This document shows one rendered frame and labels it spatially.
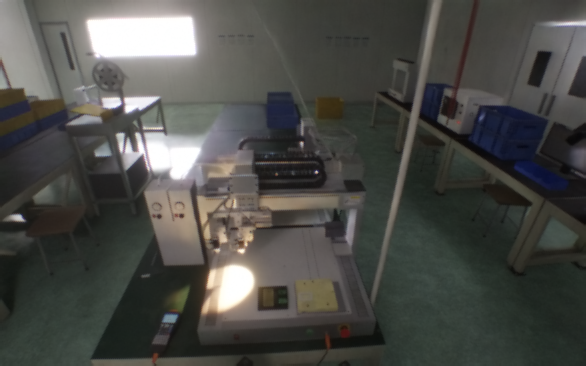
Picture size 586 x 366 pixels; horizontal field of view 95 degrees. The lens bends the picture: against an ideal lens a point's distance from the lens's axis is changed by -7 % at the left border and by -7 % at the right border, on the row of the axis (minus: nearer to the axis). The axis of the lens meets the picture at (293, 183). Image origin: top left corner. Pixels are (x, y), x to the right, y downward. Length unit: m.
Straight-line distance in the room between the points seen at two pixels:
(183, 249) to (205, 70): 7.05
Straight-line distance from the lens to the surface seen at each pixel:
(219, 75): 8.33
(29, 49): 9.82
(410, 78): 5.56
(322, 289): 1.34
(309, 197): 1.36
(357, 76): 8.58
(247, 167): 1.17
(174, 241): 1.63
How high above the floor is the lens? 1.90
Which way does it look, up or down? 28 degrees down
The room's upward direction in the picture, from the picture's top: 1 degrees clockwise
